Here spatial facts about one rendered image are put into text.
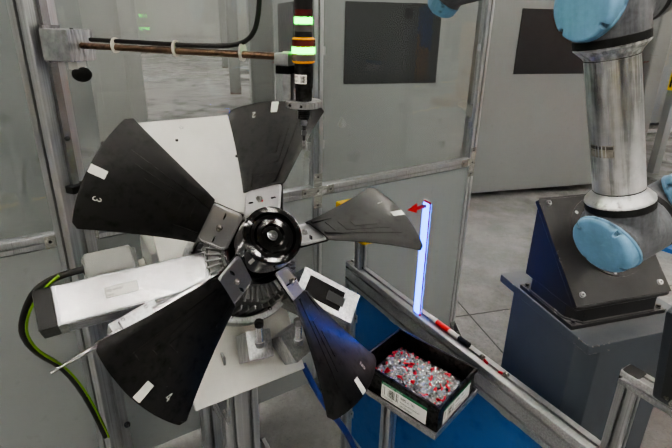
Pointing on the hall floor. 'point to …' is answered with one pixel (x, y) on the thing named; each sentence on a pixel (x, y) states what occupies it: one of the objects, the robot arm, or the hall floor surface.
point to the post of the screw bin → (387, 428)
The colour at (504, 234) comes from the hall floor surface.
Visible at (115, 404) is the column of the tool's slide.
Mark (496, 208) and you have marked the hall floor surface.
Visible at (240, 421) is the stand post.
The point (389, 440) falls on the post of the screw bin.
